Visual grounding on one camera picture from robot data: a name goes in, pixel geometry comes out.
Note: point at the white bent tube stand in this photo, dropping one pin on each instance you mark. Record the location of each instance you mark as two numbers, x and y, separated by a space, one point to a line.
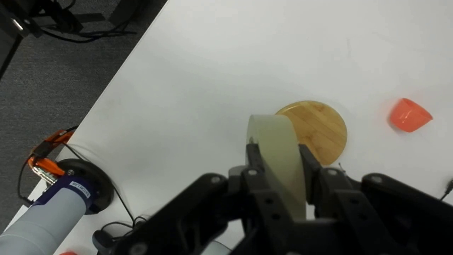
37 227

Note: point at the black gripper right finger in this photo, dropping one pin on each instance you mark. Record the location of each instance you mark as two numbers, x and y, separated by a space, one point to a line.
377 217

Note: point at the wooden mug tree stand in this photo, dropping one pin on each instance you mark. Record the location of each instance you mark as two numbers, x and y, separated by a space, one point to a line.
321 128

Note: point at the black round stand base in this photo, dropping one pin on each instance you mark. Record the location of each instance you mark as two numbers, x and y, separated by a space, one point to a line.
101 186

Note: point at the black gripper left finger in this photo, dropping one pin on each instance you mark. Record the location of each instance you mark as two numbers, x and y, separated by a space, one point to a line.
203 213

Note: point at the black stand legs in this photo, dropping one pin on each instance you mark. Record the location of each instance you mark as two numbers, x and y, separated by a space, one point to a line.
61 19

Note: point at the orange clamp with silver jaw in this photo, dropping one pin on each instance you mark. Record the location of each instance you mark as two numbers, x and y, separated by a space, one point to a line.
44 165

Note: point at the red rounded toy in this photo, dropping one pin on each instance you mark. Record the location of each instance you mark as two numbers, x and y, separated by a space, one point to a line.
69 253

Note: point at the cream masking tape roll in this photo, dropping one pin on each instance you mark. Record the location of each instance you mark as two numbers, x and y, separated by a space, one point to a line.
277 142

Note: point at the orange and black clamp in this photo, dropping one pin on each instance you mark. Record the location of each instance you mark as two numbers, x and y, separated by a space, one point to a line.
59 138

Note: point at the orange plastic cup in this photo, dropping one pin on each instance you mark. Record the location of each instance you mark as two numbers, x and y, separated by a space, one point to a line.
408 115

